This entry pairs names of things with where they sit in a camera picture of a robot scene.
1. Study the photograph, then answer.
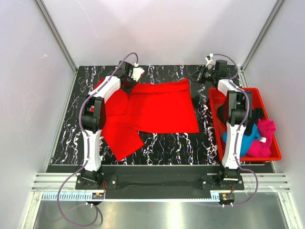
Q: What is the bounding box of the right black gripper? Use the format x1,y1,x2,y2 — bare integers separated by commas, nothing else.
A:
186,65,216,85

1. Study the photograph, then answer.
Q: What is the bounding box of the red t shirt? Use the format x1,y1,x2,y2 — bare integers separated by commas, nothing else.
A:
102,79,199,160

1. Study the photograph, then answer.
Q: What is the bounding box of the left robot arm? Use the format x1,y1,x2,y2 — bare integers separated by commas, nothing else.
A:
79,61,144,189

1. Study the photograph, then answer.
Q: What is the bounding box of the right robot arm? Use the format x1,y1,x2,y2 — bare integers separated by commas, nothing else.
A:
189,54,252,189

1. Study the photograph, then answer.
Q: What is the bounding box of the black t shirt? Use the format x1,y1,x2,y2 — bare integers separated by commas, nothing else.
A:
217,105,264,136

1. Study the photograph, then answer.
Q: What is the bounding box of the blue t shirt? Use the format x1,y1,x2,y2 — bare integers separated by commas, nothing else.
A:
222,124,261,158

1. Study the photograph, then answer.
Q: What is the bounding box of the pink t shirt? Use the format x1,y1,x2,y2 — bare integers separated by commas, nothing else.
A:
247,119,276,157

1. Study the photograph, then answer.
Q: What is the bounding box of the right yellow connector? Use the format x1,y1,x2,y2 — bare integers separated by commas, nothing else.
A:
220,193,235,201

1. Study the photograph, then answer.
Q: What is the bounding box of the yellow connector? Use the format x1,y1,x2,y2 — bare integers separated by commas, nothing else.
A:
220,193,235,201
92,192,105,200

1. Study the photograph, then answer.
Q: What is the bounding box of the left yellow connector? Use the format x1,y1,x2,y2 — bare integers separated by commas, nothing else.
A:
92,192,105,200

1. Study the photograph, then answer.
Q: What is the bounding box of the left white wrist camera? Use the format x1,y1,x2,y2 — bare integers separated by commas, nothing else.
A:
131,67,145,82

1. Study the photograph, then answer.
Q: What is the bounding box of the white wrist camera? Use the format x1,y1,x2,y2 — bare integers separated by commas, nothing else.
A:
205,53,215,70
131,67,145,82

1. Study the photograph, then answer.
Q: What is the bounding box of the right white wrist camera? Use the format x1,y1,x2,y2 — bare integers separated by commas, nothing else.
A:
205,53,215,70

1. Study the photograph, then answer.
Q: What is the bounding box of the left aluminium frame post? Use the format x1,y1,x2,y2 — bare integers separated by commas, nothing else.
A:
33,0,78,74

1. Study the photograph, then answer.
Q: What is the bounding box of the aluminium frame post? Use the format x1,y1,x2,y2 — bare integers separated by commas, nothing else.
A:
33,0,78,74
240,0,286,73

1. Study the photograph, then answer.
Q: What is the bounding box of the right aluminium frame post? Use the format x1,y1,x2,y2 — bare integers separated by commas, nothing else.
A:
240,0,286,73

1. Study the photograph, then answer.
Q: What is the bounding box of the aluminium rail with cable duct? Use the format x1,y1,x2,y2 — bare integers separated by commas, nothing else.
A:
31,172,290,202

